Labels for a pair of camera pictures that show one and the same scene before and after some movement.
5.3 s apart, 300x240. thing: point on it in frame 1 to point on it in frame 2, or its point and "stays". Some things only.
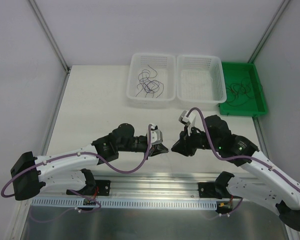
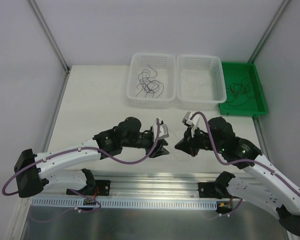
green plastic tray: x=245 y=95 stays
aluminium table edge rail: x=156 y=186 stays
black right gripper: x=186 y=144 stays
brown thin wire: x=243 y=87 to x=245 y=92
